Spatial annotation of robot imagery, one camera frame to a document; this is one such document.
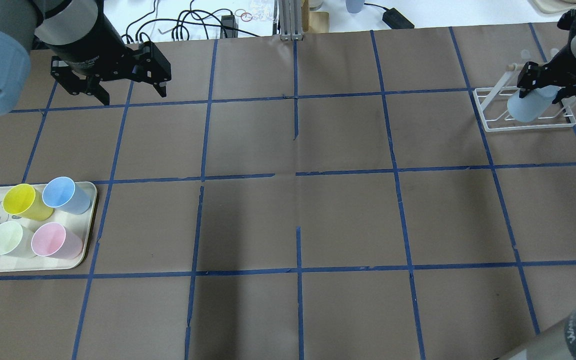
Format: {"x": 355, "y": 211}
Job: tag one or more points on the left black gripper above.
{"x": 87, "y": 50}

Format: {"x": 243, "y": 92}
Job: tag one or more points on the yellow plastic cup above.
{"x": 25, "y": 201}

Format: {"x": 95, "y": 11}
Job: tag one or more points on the pink plastic cup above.
{"x": 54, "y": 240}

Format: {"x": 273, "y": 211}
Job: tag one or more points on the cream plastic tray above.
{"x": 79, "y": 224}

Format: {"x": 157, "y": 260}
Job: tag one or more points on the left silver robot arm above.
{"x": 49, "y": 21}

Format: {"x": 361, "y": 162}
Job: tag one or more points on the black power adapter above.
{"x": 396, "y": 20}

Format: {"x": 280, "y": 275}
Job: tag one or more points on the light blue plastic cup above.
{"x": 527, "y": 106}

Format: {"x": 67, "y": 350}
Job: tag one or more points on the pale green plastic cup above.
{"x": 16, "y": 240}

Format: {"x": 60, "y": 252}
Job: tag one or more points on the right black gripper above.
{"x": 561, "y": 66}

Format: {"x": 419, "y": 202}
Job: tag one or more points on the blue cup on desk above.
{"x": 354, "y": 6}

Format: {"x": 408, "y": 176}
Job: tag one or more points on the wooden mug tree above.
{"x": 313, "y": 20}

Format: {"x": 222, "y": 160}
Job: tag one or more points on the white wire cup rack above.
{"x": 501, "y": 108}

